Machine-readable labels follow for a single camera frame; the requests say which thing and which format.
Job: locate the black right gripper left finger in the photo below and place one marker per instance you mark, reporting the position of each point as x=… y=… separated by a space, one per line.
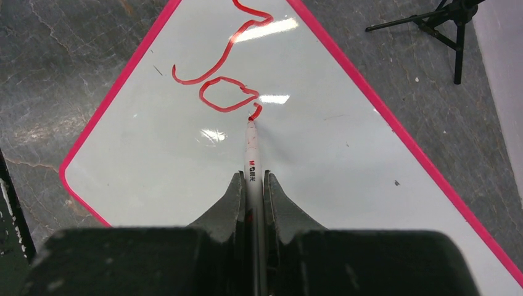
x=205 y=257

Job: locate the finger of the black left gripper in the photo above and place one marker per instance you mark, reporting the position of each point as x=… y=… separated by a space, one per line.
x=17 y=246

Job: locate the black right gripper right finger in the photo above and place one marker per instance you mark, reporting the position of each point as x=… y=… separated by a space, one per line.
x=305 y=258

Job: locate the white marker pen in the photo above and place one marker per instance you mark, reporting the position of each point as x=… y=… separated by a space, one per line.
x=255 y=209

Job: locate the pink-framed whiteboard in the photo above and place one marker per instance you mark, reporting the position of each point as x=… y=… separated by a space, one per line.
x=164 y=143

